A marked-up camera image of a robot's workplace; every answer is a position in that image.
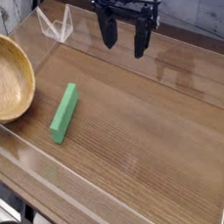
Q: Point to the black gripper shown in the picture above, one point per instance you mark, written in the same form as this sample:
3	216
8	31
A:
129	9

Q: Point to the green rectangular stick block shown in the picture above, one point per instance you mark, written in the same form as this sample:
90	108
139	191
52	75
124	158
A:
64	113

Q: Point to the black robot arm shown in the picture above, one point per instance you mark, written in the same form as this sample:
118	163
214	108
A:
117	14

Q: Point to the wooden bowl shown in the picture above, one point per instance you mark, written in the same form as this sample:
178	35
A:
17	80

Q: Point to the clear acrylic corner bracket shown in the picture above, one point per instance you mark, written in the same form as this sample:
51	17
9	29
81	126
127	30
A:
59	31

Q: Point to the clear acrylic tray wall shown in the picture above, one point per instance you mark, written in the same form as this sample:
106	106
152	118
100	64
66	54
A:
145	144

